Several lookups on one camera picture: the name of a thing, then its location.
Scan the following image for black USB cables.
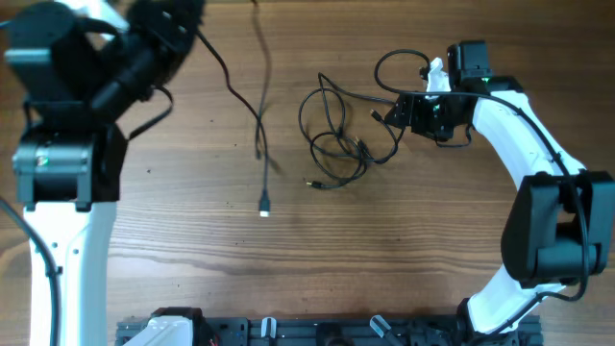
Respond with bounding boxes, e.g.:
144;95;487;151
297;71;407;191

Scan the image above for black cable white plug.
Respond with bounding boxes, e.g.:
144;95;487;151
197;0;272;218

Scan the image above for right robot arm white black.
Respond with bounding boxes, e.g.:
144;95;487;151
385;40;614;345

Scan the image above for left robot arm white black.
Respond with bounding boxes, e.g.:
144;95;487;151
5;1;205;345

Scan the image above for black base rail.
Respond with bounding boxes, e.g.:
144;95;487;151
114;315;544;346

